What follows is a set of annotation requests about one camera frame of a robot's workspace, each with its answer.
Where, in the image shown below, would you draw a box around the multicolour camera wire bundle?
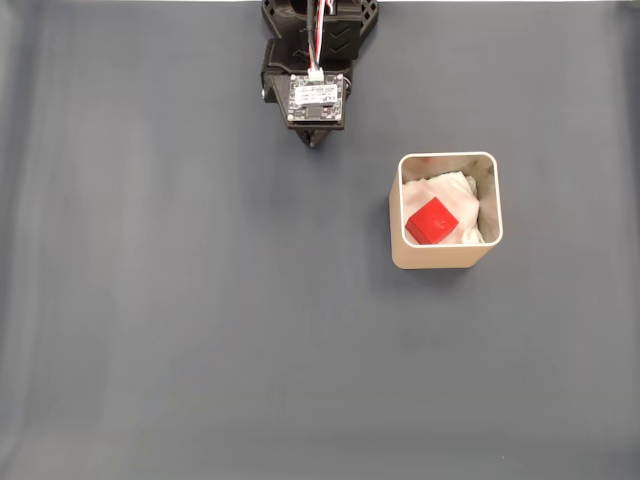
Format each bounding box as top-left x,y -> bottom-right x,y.
307,0 -> 335,84

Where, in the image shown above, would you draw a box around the dark grey tray mat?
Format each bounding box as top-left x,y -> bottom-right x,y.
0,2 -> 640,480

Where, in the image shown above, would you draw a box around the white crumpled cloth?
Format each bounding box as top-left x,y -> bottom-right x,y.
402,169 -> 489,247

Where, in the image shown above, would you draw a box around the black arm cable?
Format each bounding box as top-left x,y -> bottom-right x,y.
302,0 -> 316,54

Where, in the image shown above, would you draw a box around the beige square box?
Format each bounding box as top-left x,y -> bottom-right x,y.
389,151 -> 505,272

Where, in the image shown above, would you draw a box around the red cube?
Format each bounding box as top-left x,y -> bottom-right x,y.
404,196 -> 461,247

